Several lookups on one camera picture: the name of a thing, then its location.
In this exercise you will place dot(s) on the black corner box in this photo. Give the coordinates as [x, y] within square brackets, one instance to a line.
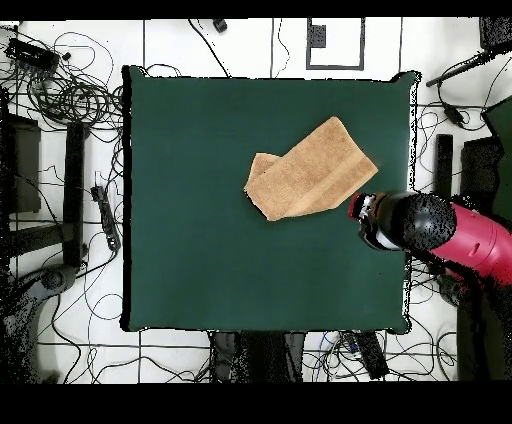
[496, 32]

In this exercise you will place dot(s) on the black power adapter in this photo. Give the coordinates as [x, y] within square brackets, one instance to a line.
[454, 115]

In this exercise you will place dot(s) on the black switch box with ports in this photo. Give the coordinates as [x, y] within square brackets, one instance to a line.
[32, 54]

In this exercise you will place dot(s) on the dark square box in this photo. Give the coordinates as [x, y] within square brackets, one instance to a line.
[478, 168]
[24, 168]

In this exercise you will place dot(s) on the black metal stand frame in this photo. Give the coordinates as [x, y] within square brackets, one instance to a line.
[444, 164]
[74, 180]

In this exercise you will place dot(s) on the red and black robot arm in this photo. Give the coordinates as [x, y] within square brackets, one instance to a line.
[460, 236]

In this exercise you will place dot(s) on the hanging green cloth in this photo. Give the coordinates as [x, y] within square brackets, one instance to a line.
[502, 152]

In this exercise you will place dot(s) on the black tripod rod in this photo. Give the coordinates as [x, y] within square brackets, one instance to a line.
[460, 68]

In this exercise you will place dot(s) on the dark green tablecloth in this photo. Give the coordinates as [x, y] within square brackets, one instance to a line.
[200, 260]

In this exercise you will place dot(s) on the black power strip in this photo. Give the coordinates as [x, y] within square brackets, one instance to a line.
[372, 356]
[106, 216]

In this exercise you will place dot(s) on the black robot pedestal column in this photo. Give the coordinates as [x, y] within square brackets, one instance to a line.
[256, 356]

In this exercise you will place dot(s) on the tan terry towel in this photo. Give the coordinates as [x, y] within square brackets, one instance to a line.
[312, 176]

